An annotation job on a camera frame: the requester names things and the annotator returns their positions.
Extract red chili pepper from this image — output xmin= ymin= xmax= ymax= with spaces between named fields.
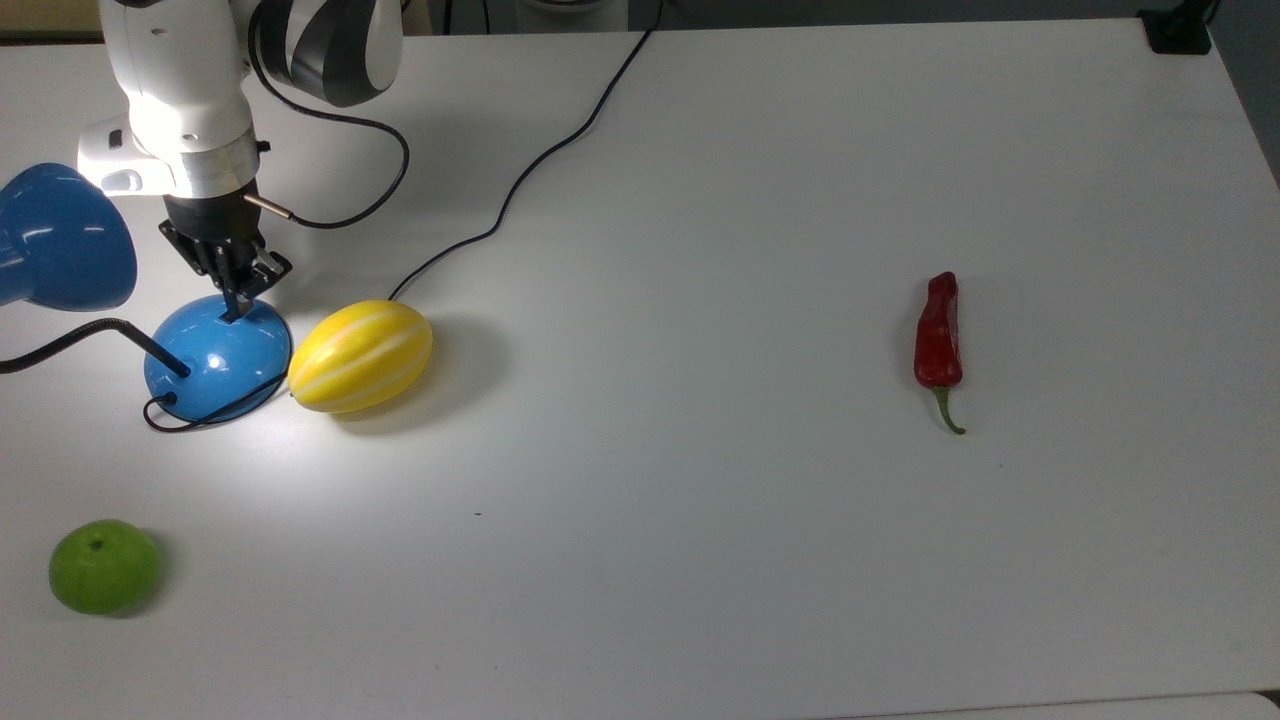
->
xmin=914 ymin=271 xmax=967 ymax=436

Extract black table clamp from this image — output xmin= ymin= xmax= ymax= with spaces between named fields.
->
xmin=1138 ymin=0 xmax=1217 ymax=55

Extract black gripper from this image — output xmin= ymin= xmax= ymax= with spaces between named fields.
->
xmin=158 ymin=186 xmax=294 ymax=324

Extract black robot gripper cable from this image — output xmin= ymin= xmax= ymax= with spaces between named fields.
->
xmin=243 ymin=0 xmax=411 ymax=231

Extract yellow striped melon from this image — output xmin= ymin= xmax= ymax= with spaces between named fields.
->
xmin=288 ymin=300 xmax=434 ymax=415

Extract black lamp power cable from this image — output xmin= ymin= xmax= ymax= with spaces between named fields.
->
xmin=142 ymin=0 xmax=666 ymax=433

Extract green apple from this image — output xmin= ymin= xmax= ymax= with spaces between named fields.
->
xmin=49 ymin=519 xmax=162 ymax=616

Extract wooden side table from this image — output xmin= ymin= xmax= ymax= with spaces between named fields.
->
xmin=0 ymin=0 xmax=103 ymax=41

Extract blue desk lamp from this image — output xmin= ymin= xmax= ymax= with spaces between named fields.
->
xmin=0 ymin=163 xmax=293 ymax=423

